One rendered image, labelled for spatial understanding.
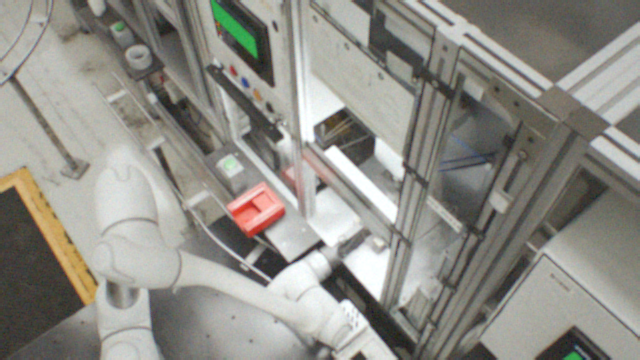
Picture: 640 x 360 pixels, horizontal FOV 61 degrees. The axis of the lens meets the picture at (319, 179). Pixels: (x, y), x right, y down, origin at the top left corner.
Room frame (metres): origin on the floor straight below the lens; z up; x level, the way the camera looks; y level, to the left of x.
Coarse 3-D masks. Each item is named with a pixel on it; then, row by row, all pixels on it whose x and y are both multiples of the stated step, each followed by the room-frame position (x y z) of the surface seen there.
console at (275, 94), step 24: (240, 0) 1.04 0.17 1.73; (264, 0) 0.96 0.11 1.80; (264, 24) 0.97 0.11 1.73; (216, 48) 1.20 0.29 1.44; (264, 48) 0.96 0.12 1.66; (288, 48) 0.92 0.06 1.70; (240, 72) 1.10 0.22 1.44; (264, 72) 0.97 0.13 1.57; (288, 72) 0.91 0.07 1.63; (264, 96) 1.01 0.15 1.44; (288, 96) 0.91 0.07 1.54; (288, 120) 0.92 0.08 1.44
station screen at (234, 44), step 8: (216, 0) 1.09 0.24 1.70; (224, 8) 1.06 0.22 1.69; (232, 16) 1.04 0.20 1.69; (216, 24) 1.12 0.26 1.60; (240, 24) 1.01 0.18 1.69; (216, 32) 1.12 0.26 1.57; (224, 32) 1.09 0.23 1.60; (248, 32) 0.98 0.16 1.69; (224, 40) 1.10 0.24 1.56; (232, 40) 1.06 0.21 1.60; (256, 40) 0.96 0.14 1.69; (232, 48) 1.07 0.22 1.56; (240, 48) 1.03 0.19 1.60; (256, 48) 0.96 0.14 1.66; (240, 56) 1.04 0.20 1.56; (248, 56) 1.00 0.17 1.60; (248, 64) 1.01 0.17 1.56; (256, 64) 0.97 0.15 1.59; (256, 72) 0.98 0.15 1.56
